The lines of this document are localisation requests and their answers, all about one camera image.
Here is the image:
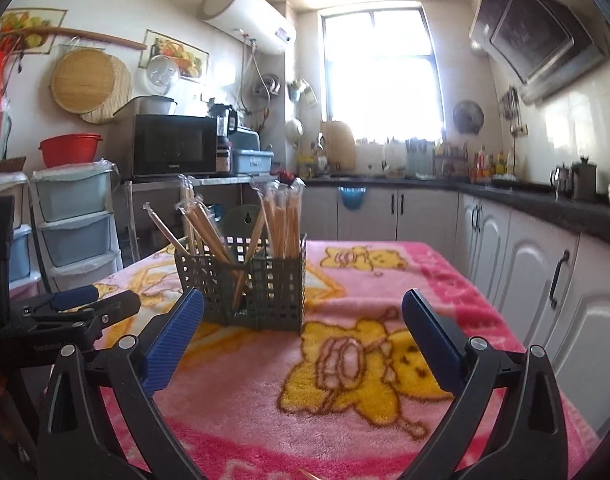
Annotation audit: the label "white base cabinets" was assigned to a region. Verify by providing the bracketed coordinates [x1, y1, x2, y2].
[300, 185, 610, 451]

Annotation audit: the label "blue hanging bin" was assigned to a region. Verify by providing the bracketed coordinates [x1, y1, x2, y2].
[337, 186, 367, 209]

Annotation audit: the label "red plastic basin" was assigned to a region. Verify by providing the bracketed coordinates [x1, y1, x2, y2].
[39, 133, 103, 168]

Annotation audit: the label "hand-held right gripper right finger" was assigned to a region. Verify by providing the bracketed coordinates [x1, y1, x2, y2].
[401, 287, 572, 480]

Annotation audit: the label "grey plastic utensil basket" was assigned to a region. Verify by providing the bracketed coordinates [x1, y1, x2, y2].
[174, 205, 307, 333]

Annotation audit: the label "wooden cutting board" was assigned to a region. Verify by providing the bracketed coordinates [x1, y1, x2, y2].
[319, 120, 357, 171]

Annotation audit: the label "black range hood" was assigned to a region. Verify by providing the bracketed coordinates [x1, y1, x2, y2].
[468, 0, 606, 103]

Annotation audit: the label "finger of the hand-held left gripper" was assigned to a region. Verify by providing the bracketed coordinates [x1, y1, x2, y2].
[24, 284, 100, 318]
[21, 290, 142, 347]

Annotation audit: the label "small wall fan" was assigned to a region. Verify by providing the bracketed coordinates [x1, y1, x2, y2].
[452, 100, 484, 135]

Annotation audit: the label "steel kettle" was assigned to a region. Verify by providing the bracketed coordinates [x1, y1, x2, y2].
[571, 156, 598, 201]

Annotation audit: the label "pink printed blanket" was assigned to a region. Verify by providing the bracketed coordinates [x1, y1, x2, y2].
[92, 240, 601, 480]

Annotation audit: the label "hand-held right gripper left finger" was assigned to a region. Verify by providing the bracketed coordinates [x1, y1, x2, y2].
[36, 287, 206, 480]

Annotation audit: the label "black kitchen countertop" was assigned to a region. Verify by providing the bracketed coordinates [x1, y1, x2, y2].
[300, 172, 610, 253]

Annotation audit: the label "pile of chopsticks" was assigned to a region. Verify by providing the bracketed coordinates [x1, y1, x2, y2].
[142, 172, 306, 311]

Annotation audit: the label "fruit wall poster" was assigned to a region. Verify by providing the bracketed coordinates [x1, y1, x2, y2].
[142, 29, 209, 83]

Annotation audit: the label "round bamboo tray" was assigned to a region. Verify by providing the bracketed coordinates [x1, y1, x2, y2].
[51, 50, 118, 113]

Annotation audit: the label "vegetable wall poster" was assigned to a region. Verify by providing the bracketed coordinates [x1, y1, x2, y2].
[0, 7, 68, 56]

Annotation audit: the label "kitchen window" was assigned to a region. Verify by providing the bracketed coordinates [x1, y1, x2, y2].
[320, 7, 446, 146]

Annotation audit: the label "black spice rack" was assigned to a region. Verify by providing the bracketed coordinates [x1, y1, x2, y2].
[432, 142, 468, 178]

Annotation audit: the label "row of condiment bottles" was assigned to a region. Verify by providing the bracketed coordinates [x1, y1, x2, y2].
[472, 145, 518, 181]

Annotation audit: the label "wooden rolling pin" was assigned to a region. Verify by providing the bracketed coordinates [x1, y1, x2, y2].
[45, 27, 148, 51]

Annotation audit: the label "blue plastic dish box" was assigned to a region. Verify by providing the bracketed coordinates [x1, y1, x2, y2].
[232, 149, 275, 175]

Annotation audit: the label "round bamboo mat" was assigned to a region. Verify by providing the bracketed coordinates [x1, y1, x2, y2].
[80, 55, 133, 123]

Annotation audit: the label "white water heater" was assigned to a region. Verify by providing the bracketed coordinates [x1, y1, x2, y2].
[200, 0, 296, 56]

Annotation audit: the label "metal basin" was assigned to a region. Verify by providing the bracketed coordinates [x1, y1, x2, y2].
[114, 95, 178, 117]

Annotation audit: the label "black microwave oven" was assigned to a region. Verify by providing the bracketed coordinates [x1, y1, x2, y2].
[132, 114, 218, 178]

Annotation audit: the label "teal knife holder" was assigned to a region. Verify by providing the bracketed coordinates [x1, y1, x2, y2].
[405, 139, 433, 178]

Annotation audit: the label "glass pot lid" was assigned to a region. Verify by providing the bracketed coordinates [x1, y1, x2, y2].
[135, 55, 181, 97]

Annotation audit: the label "glass coffee press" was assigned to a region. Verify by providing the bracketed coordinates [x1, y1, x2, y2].
[550, 162, 573, 198]

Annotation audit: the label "pastel plastic drawer tower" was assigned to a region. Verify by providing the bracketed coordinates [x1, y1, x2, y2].
[0, 172, 42, 291]

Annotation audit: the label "teal plastic drawer tower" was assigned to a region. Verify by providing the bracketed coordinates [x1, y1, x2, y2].
[31, 162, 123, 281]

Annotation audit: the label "black blender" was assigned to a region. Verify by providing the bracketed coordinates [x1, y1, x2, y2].
[208, 104, 238, 146]

